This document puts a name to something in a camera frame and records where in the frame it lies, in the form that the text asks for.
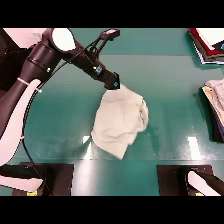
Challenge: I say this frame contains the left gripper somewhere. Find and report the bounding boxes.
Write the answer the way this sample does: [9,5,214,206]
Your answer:
[87,61,121,91]

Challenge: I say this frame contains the white shirt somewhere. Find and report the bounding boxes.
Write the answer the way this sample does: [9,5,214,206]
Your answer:
[90,83,150,161]

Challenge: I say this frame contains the red garment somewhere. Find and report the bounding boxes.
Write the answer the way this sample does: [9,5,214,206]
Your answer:
[187,28,224,58]

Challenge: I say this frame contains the beige garment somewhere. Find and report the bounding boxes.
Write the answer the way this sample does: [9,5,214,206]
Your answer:
[201,78,224,132]

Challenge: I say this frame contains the white garment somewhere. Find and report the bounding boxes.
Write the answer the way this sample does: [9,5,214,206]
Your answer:
[196,27,224,51]

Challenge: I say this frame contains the black garment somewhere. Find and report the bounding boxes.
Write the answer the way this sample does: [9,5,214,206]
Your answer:
[197,87,224,144]

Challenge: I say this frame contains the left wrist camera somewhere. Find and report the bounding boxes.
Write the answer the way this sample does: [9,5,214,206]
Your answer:
[84,28,121,60]

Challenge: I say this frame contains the black cable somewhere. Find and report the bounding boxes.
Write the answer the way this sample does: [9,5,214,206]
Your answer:
[20,94,54,197]

